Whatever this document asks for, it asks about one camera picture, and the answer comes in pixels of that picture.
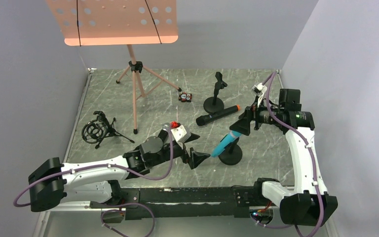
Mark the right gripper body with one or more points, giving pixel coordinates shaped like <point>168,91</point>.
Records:
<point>249,118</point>

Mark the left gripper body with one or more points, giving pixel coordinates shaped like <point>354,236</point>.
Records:
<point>191,157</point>

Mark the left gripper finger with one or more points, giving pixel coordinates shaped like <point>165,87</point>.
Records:
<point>196,158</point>
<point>188,137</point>

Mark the blue microphone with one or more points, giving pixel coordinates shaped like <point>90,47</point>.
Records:
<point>225,144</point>

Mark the black round-base mic stand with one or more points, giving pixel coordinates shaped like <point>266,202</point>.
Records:
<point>232,153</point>

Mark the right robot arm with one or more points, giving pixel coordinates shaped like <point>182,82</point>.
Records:
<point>309,203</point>

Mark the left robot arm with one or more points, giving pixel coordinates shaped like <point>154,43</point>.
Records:
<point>55,182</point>

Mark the black tall mic stand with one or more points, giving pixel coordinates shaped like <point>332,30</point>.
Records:
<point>214,104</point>

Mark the pink music stand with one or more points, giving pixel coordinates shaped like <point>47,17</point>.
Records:
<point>119,22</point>

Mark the black microphone orange tip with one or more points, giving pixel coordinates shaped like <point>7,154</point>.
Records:
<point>206,119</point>

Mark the black microphone silver grille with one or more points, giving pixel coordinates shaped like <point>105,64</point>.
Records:
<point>165,132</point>

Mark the small red black cube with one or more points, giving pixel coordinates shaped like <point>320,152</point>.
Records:
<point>185,97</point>

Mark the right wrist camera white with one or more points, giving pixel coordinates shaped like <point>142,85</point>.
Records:
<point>259,91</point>

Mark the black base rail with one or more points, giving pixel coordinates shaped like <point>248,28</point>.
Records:
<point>236,201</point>

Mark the black shock mount tripod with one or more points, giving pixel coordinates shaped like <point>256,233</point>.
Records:
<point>95,131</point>

